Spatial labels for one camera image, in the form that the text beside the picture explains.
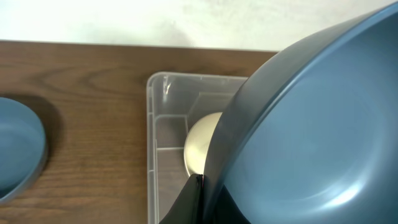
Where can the cream large bowl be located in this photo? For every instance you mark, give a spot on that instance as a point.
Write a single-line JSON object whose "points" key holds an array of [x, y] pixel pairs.
{"points": [[197, 143]]}

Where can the clear plastic storage container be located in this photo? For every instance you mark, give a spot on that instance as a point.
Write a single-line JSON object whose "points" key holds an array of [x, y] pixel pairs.
{"points": [[175, 102]]}

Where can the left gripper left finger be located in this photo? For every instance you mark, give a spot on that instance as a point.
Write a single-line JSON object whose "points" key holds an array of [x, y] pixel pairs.
{"points": [[188, 207]]}

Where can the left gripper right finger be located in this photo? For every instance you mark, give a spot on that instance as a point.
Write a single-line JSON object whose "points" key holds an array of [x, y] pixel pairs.
{"points": [[226, 211]]}

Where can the blue bowl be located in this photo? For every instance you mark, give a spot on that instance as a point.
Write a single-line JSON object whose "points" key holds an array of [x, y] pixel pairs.
{"points": [[24, 148], [311, 136]]}

